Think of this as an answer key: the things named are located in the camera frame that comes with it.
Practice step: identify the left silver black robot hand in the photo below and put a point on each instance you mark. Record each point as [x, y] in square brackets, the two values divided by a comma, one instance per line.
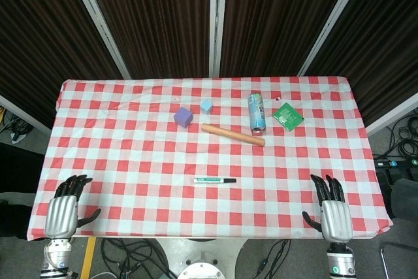
[61, 215]

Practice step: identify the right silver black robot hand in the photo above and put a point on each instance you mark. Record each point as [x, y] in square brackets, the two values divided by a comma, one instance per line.
[336, 221]

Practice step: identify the black marker cap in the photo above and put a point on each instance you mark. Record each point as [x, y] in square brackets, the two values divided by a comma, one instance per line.
[230, 180]

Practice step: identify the white green marker body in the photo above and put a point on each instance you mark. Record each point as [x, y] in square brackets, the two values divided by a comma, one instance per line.
[209, 180]

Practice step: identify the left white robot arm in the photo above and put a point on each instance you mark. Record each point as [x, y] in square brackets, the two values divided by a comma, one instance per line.
[57, 256]

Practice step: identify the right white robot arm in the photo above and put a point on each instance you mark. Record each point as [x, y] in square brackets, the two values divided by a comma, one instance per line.
[340, 259]

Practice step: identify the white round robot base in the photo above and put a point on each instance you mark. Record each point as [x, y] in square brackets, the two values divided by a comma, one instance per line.
[200, 256]

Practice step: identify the yellow floor tape strip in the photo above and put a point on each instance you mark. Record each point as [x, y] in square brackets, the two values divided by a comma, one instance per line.
[88, 257]

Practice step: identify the grey chair seat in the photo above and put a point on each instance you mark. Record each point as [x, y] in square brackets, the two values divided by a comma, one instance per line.
[405, 199]

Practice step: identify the black power strip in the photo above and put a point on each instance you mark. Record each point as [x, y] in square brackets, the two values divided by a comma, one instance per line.
[396, 162]

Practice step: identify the green snack packet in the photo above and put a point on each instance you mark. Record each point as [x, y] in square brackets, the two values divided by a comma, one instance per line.
[287, 116]

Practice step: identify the red white checkered tablecloth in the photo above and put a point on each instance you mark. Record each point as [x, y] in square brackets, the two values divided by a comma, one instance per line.
[196, 207]

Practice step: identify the blue printed drink can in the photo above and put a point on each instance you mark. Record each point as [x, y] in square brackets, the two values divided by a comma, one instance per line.
[257, 112]

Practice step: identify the wooden rolling stick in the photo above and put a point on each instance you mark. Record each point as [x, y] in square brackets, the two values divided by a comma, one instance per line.
[232, 134]

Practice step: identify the purple foam cube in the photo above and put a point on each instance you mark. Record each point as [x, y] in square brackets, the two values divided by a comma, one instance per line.
[183, 117]

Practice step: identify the small light blue cube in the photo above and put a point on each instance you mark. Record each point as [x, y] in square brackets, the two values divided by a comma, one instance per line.
[206, 107]

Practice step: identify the dark ribbed partition panel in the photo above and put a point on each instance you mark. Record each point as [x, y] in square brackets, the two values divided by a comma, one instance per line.
[39, 30]
[277, 14]
[385, 37]
[153, 14]

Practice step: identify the black metal chair frame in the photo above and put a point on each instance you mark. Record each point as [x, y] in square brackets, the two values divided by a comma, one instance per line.
[392, 253]

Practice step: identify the silver partition frame post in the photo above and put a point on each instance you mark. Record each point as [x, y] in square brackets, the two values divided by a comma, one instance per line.
[333, 21]
[217, 21]
[98, 21]

